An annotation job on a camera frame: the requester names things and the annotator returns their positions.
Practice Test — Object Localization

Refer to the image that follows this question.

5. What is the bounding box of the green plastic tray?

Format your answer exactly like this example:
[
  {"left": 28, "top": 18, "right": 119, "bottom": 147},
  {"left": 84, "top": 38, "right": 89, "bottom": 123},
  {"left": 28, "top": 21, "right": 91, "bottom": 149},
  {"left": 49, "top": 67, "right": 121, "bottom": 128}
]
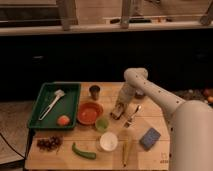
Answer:
[{"left": 28, "top": 83, "right": 81, "bottom": 131}]

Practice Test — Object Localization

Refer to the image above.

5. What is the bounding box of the blue eraser sponge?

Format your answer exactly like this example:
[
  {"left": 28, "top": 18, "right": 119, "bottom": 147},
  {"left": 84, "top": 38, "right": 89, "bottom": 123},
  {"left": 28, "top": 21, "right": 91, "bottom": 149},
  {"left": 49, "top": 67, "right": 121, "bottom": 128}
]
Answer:
[{"left": 139, "top": 128, "right": 161, "bottom": 150}]

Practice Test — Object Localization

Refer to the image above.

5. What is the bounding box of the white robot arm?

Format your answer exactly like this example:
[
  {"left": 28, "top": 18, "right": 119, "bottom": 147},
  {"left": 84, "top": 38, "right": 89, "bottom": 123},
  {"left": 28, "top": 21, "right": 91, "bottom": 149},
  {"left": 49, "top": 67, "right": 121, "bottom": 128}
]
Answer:
[{"left": 115, "top": 68, "right": 213, "bottom": 171}]

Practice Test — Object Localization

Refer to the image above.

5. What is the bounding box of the orange plastic bowl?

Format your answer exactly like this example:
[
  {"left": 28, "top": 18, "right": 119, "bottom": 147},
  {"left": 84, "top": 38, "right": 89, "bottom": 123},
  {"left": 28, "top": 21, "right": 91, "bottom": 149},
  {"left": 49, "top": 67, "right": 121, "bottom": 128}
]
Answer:
[{"left": 77, "top": 102, "right": 103, "bottom": 125}]

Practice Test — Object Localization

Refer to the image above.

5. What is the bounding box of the silver metal fork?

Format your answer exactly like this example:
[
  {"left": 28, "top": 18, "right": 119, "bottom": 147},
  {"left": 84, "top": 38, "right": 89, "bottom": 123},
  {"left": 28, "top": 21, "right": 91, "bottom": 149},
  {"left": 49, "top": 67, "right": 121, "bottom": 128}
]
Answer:
[{"left": 124, "top": 105, "right": 142, "bottom": 128}]

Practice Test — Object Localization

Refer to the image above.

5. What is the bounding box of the small dark jar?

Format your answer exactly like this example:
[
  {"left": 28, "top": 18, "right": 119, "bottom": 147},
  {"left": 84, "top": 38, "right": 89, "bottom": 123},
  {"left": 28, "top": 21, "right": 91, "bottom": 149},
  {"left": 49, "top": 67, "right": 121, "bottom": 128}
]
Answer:
[{"left": 135, "top": 90, "right": 145, "bottom": 99}]

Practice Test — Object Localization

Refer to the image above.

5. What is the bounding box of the green cucumber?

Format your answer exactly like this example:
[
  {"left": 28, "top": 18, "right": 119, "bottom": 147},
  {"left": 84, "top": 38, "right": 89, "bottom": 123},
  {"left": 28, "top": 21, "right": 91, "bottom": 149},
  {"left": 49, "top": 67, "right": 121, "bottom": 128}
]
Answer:
[{"left": 72, "top": 142, "right": 96, "bottom": 160}]

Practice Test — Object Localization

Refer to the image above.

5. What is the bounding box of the orange peach fruit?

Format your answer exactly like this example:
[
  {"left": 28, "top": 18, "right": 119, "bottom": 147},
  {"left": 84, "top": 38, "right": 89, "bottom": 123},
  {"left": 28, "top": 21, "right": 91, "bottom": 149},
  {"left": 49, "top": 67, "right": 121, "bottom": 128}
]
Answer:
[{"left": 57, "top": 115, "right": 70, "bottom": 126}]

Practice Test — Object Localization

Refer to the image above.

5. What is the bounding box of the dark grape bunch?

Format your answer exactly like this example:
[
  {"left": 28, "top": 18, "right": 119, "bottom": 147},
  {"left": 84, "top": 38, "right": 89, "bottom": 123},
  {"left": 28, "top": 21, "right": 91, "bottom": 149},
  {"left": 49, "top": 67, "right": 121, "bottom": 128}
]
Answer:
[{"left": 37, "top": 136, "right": 62, "bottom": 151}]

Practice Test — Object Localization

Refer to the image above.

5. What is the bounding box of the small green cup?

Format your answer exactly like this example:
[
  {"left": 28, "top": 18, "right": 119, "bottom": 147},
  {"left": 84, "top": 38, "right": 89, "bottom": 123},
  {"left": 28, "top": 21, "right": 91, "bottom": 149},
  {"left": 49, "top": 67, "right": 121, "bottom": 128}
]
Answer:
[{"left": 95, "top": 117, "right": 109, "bottom": 132}]

